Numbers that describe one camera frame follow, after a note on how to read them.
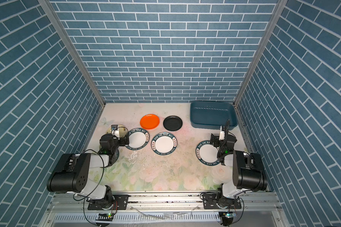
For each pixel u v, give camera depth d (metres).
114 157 0.73
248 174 0.45
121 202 0.74
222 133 0.84
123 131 1.01
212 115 1.16
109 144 0.72
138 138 0.99
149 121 1.08
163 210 0.72
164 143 0.96
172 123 1.09
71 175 0.46
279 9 0.72
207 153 0.92
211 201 0.74
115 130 0.80
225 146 0.72
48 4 0.69
